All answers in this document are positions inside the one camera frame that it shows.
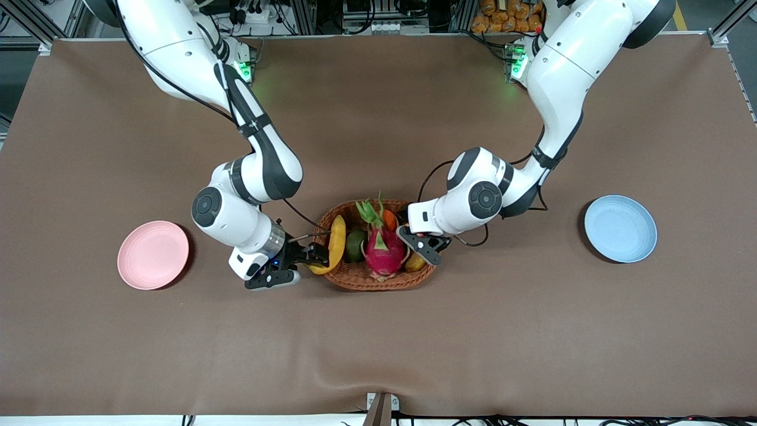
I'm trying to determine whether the yellow banana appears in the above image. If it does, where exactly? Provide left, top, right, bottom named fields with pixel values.
left=308, top=214, right=347, bottom=275

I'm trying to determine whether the dark green avocado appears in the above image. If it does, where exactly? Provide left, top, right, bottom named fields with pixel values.
left=344, top=230, right=368, bottom=263

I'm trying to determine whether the oval woven wicker basket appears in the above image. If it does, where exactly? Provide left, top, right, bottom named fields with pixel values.
left=312, top=199, right=443, bottom=291

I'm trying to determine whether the pink dragon fruit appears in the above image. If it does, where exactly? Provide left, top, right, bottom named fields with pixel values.
left=355, top=191, right=411, bottom=282

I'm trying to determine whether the large table cover cloth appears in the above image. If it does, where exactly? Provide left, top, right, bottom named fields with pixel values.
left=0, top=33, right=757, bottom=418

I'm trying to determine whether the pink round plate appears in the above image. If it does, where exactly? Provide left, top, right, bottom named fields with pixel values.
left=117, top=221, right=190, bottom=291

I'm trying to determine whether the light blue round plate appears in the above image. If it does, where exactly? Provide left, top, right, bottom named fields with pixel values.
left=584, top=195, right=658, bottom=263

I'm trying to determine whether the orange snack packet pile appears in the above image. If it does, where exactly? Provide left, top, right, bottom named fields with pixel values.
left=471, top=0, right=544, bottom=34

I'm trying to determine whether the white power strip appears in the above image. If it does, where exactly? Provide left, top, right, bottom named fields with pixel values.
left=228, top=5, right=290, bottom=27

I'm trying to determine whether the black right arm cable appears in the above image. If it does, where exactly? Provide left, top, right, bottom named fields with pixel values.
left=112, top=0, right=331, bottom=246

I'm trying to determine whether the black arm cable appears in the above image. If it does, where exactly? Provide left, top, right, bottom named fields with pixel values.
left=417, top=126, right=549, bottom=247
left=112, top=0, right=331, bottom=246

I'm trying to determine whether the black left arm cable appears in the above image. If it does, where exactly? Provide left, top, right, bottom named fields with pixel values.
left=417, top=126, right=549, bottom=247

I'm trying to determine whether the metal table edge bracket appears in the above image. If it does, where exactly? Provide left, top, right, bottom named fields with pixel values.
left=365, top=392, right=400, bottom=426

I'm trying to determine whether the aluminium frame profile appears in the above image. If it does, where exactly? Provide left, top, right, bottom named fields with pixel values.
left=0, top=0, right=86, bottom=49
left=707, top=0, right=757, bottom=48

